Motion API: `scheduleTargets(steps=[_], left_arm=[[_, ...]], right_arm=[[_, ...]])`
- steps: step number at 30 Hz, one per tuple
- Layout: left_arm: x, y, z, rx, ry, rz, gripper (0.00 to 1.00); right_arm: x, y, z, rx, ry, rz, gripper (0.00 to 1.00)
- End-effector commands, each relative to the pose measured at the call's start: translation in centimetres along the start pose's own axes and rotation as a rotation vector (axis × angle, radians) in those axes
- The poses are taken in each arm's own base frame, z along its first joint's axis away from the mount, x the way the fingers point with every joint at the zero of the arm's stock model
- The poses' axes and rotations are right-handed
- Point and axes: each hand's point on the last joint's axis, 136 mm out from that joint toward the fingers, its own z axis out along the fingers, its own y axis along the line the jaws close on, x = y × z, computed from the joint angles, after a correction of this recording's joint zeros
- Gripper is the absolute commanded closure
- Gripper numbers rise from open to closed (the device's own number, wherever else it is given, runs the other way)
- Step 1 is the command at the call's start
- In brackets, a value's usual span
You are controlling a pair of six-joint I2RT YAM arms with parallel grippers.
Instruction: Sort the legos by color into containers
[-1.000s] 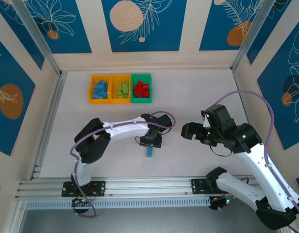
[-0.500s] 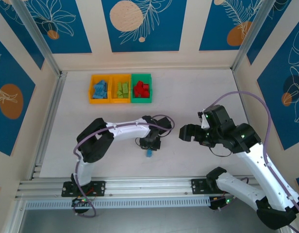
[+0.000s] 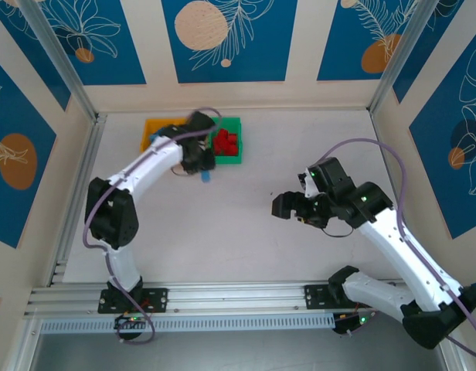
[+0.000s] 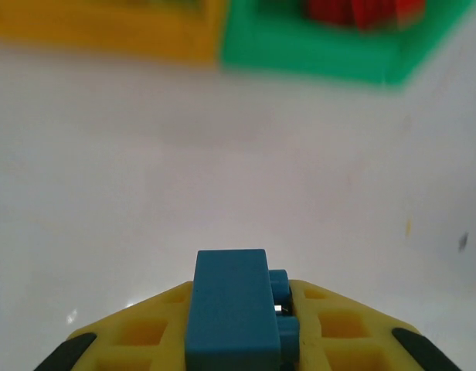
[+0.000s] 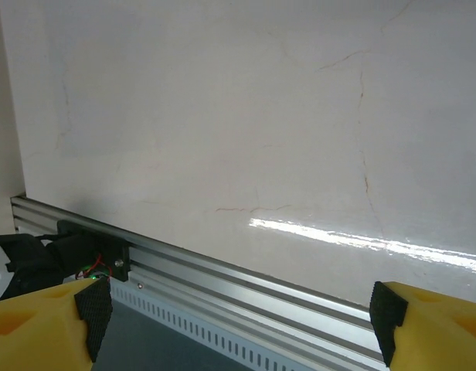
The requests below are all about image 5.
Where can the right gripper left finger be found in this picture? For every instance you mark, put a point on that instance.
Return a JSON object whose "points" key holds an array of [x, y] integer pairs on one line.
{"points": [[33, 332]]}

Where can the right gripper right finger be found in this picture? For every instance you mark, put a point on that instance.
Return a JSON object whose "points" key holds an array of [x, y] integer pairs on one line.
{"points": [[443, 336]]}

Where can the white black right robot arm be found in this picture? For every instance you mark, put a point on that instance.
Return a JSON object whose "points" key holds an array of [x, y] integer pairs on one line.
{"points": [[25, 263]]}

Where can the small controller board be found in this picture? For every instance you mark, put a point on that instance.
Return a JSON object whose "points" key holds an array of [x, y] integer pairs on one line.
{"points": [[92, 276]]}

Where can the grey metal panel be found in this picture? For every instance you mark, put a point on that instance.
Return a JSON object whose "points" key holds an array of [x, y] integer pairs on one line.
{"points": [[145, 348]]}

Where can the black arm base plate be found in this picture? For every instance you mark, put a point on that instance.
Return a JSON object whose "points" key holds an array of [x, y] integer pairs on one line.
{"points": [[114, 251]]}

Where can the aluminium frame rail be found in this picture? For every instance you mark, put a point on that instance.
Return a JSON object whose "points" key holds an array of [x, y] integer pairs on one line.
{"points": [[222, 274]]}

